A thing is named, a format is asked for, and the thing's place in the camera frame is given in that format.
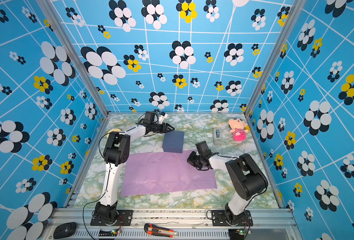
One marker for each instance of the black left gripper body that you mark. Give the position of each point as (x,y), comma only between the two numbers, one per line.
(156,128)

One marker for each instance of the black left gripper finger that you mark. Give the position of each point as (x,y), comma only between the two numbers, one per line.
(165,131)
(166,126)

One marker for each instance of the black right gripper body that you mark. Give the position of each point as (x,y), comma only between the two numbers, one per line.
(201,159)

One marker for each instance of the dark blue gift box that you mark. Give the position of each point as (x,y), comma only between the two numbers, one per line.
(173,142)

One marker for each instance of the purple wrapping paper sheet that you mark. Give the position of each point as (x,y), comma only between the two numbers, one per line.
(156,173)

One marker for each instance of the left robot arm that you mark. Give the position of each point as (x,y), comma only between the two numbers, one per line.
(115,154)

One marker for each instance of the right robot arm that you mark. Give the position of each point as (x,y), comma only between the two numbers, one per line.
(247,178)

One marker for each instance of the small grey white device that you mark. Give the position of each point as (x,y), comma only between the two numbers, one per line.
(217,136)

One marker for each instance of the yellow round sponge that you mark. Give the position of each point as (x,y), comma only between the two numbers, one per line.
(114,130)

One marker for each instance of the pink plush doll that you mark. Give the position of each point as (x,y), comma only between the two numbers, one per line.
(239,129)

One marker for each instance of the orange black utility knife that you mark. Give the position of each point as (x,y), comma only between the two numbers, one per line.
(154,230)

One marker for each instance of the right small circuit board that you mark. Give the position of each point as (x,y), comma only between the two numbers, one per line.
(237,234)

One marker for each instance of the small circuit board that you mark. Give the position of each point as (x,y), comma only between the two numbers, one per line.
(237,234)
(110,233)

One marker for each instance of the left small circuit board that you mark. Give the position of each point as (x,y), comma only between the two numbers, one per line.
(110,233)

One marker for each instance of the black computer mouse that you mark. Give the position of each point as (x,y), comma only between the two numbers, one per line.
(64,230)

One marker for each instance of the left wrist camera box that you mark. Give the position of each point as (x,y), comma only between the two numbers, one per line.
(161,116)

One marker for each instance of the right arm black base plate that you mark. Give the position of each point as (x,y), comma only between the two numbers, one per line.
(223,218)

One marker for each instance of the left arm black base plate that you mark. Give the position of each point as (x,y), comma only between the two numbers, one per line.
(126,216)

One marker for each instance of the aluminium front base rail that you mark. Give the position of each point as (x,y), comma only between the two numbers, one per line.
(190,224)

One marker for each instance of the aluminium frame post left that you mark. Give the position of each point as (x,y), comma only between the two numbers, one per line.
(65,41)

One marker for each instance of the aluminium frame post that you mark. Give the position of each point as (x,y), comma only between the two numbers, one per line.
(273,57)
(65,41)

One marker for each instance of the aluminium frame post right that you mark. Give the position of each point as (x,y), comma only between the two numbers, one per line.
(273,57)

